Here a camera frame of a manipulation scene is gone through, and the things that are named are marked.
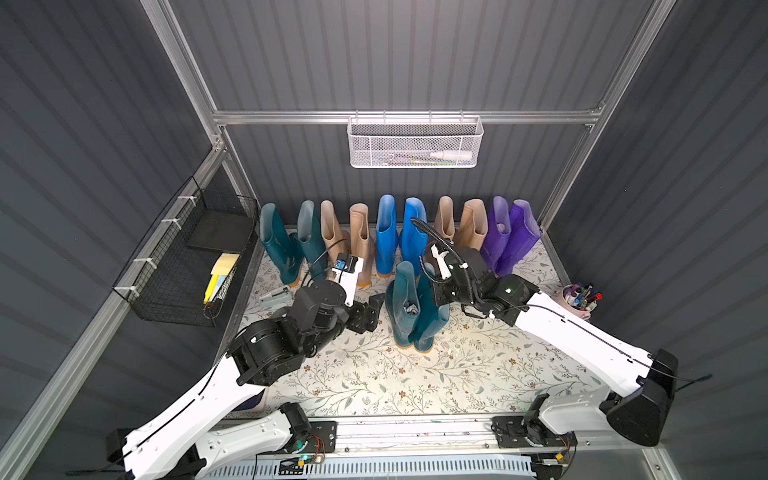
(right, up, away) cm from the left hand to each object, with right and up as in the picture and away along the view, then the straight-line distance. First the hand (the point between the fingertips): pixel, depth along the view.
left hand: (370, 296), depth 61 cm
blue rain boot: (+3, +14, +26) cm, 30 cm away
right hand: (+15, +2, +14) cm, 21 cm away
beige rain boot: (-11, +12, +22) cm, 27 cm away
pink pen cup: (+59, -4, +24) cm, 64 cm away
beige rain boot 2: (-4, +11, +22) cm, 25 cm away
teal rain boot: (+7, -3, +11) cm, 13 cm away
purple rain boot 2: (+42, +15, +23) cm, 50 cm away
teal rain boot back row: (-18, +13, +22) cm, 31 cm away
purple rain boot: (+35, +15, +24) cm, 45 cm away
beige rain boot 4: (+29, +17, +26) cm, 42 cm away
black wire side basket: (-48, +2, +8) cm, 49 cm away
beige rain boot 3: (+22, +21, +34) cm, 45 cm away
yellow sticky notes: (-38, +5, +13) cm, 41 cm away
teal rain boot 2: (+14, -6, +11) cm, 19 cm away
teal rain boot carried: (-30, +11, +36) cm, 48 cm away
